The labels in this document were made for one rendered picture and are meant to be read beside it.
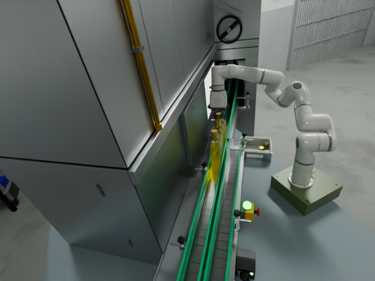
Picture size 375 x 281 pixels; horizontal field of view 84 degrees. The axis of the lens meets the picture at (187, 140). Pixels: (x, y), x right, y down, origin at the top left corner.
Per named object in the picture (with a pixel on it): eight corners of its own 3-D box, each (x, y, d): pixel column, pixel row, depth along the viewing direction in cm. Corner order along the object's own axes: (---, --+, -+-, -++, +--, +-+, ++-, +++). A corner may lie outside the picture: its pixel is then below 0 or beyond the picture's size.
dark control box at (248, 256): (236, 257, 99) (236, 248, 94) (254, 261, 96) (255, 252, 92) (235, 276, 92) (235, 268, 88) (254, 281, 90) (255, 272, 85)
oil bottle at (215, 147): (212, 164, 134) (210, 137, 121) (221, 165, 132) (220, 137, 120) (211, 170, 129) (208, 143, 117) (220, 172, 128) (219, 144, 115)
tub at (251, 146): (240, 144, 166) (240, 135, 161) (270, 146, 160) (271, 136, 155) (238, 159, 153) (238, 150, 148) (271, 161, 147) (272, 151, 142)
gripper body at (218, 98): (208, 88, 120) (208, 108, 124) (226, 88, 117) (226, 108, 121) (210, 87, 127) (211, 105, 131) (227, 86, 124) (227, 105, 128)
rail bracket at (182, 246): (174, 248, 94) (169, 231, 86) (190, 251, 92) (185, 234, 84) (172, 257, 91) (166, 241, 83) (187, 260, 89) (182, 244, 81)
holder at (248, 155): (232, 145, 168) (232, 137, 164) (269, 146, 160) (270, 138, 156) (231, 159, 155) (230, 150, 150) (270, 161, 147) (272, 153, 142)
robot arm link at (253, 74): (261, 85, 116) (224, 78, 116) (255, 82, 128) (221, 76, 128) (265, 68, 113) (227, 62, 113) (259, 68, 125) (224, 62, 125)
